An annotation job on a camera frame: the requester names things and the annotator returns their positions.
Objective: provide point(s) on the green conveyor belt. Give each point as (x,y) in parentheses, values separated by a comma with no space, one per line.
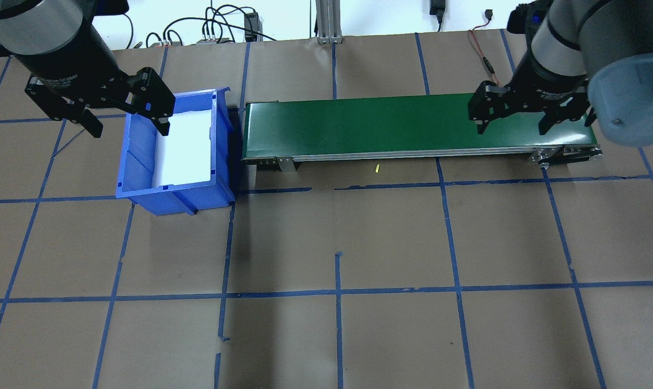
(358,127)

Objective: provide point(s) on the white foam liner sheet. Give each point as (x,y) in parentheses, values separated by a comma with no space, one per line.
(186,151)

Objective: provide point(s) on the aluminium extrusion post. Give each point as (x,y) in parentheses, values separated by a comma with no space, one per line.
(329,21)

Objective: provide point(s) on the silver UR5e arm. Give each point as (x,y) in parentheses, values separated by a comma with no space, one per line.
(34,21)
(601,27)

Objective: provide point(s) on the blue plastic storage bin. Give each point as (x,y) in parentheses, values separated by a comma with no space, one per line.
(142,183)

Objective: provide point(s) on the small USB hub board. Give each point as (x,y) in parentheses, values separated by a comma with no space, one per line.
(209,38)
(164,39)

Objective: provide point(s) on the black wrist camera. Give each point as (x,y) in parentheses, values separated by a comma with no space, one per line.
(109,6)
(526,19)

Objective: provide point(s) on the black power adapter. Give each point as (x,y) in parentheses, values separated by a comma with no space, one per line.
(251,24)
(437,11)

